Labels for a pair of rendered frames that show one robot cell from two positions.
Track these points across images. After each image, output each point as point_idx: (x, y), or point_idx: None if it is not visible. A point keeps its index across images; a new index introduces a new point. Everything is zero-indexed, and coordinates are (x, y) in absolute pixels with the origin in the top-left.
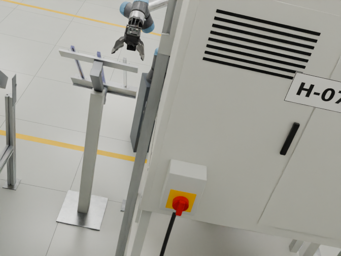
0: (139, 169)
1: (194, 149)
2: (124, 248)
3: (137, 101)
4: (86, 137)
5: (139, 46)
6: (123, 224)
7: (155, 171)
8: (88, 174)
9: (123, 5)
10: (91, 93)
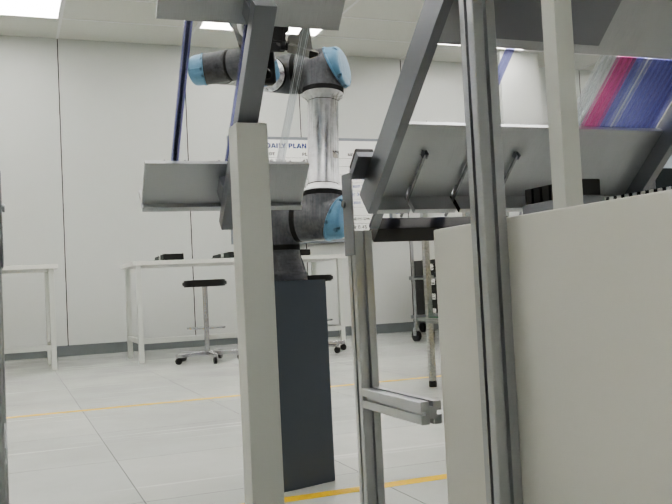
0: (491, 107)
1: None
2: (519, 448)
3: None
4: (244, 269)
5: (295, 41)
6: (496, 338)
7: None
8: (267, 404)
9: (195, 57)
10: (238, 123)
